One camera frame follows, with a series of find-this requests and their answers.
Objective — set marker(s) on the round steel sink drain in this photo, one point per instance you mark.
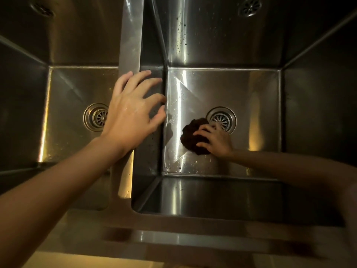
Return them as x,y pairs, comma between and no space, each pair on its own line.
226,115
90,117

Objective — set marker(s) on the person's left hand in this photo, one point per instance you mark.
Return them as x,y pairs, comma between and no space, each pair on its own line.
128,122

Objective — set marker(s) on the dark brown cleaning cloth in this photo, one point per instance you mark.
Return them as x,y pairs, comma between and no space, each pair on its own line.
191,133

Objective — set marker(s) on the person's left forearm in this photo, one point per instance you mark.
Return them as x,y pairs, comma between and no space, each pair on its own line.
55,198

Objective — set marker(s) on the person's right hand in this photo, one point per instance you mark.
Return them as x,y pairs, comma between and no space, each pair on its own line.
220,143

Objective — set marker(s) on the person's right forearm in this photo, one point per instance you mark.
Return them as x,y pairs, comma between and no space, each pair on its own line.
279,167

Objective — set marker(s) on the stainless steel sink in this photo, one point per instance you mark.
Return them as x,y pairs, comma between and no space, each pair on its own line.
223,39

